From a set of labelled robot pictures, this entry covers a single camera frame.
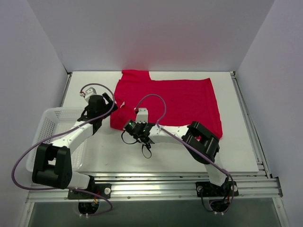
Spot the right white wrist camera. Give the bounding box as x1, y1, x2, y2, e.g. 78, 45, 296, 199
134, 108, 148, 123

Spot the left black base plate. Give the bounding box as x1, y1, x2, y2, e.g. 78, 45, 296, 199
67, 183, 112, 200

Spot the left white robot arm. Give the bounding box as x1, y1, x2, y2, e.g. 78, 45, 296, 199
32, 93, 117, 198

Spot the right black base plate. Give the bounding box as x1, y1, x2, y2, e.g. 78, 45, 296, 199
195, 181, 239, 197

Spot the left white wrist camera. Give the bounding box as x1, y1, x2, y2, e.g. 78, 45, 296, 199
80, 87, 97, 103

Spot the aluminium extrusion rail frame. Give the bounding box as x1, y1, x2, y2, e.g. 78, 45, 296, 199
26, 171, 284, 203

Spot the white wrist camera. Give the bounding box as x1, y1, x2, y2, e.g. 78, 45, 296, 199
134, 108, 148, 123
80, 87, 97, 103

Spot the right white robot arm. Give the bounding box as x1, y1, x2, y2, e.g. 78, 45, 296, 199
124, 120, 230, 195

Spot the red t-shirt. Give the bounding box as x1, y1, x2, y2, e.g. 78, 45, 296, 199
110, 70, 223, 138

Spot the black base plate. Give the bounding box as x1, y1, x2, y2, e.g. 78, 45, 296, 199
67, 183, 112, 200
195, 181, 239, 197

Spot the black thin cable loop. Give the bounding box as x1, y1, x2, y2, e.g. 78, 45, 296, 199
121, 131, 153, 159

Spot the white perforated plastic basket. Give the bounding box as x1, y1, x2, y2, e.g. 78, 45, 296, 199
33, 107, 93, 172

